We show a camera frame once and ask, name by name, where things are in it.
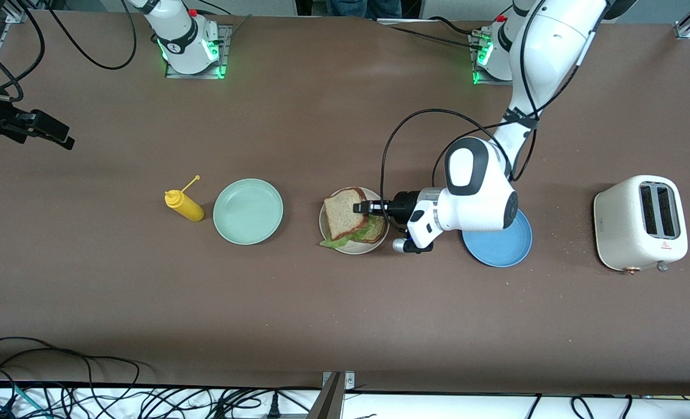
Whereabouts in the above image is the toasted brown bread slice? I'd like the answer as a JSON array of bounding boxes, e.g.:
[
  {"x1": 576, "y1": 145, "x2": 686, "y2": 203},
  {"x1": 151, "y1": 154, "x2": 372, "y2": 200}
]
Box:
[
  {"x1": 323, "y1": 187, "x2": 370, "y2": 241},
  {"x1": 356, "y1": 212, "x2": 387, "y2": 244}
]

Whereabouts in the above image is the green lettuce leaf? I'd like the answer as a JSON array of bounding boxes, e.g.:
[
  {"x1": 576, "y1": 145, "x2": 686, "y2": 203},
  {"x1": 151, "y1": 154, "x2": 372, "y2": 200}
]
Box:
[{"x1": 320, "y1": 226, "x2": 374, "y2": 250}]

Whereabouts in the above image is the yellow mustard squeeze bottle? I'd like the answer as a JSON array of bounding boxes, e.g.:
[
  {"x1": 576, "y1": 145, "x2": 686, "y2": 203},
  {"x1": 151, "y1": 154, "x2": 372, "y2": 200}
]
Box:
[{"x1": 164, "y1": 175, "x2": 205, "y2": 222}]

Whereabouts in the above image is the beige round plate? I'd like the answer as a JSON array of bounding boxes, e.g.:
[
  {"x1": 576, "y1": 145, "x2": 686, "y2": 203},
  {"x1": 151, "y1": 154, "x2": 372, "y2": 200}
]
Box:
[{"x1": 319, "y1": 186, "x2": 391, "y2": 255}]

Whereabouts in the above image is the blue round plate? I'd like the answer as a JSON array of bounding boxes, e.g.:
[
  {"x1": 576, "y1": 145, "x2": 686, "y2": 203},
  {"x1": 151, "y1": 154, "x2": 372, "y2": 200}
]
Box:
[{"x1": 461, "y1": 208, "x2": 533, "y2": 268}]

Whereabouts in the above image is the mint green round plate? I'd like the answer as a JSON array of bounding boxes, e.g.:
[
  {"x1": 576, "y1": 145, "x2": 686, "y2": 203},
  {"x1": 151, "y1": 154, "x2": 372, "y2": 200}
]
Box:
[{"x1": 213, "y1": 178, "x2": 284, "y2": 246}]

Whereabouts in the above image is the person in blue jeans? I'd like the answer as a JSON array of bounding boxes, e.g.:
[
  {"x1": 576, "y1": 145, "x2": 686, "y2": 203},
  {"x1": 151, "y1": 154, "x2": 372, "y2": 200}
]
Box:
[{"x1": 327, "y1": 0, "x2": 404, "y2": 19}]

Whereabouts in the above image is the white two-slot toaster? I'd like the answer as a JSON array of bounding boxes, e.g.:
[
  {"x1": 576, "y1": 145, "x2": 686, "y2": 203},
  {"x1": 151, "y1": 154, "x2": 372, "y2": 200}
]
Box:
[{"x1": 593, "y1": 175, "x2": 689, "y2": 274}]

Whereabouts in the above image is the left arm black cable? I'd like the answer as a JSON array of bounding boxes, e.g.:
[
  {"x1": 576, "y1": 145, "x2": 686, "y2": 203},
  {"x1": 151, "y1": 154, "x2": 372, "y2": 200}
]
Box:
[{"x1": 380, "y1": 0, "x2": 590, "y2": 235}]

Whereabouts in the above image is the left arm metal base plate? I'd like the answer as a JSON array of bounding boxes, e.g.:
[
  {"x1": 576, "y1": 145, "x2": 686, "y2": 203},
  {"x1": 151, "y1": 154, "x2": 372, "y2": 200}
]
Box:
[{"x1": 469, "y1": 32, "x2": 517, "y2": 87}]

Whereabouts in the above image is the black braided base cable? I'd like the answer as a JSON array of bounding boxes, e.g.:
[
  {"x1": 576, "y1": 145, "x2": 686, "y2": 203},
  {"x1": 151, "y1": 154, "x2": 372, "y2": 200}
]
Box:
[{"x1": 377, "y1": 16, "x2": 482, "y2": 52}]

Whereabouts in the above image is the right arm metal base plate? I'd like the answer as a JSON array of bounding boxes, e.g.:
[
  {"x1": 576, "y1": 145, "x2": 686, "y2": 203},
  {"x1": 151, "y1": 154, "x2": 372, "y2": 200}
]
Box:
[{"x1": 164, "y1": 23, "x2": 233, "y2": 79}]

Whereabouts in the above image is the grey metal table bracket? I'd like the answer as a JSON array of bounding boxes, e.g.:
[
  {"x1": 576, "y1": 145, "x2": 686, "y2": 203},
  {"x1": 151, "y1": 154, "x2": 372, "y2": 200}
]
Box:
[{"x1": 307, "y1": 371, "x2": 357, "y2": 419}]

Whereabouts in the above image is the long looping black cable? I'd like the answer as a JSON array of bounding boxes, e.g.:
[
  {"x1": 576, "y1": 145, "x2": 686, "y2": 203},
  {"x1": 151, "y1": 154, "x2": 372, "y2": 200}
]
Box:
[{"x1": 0, "y1": 336, "x2": 153, "y2": 419}]

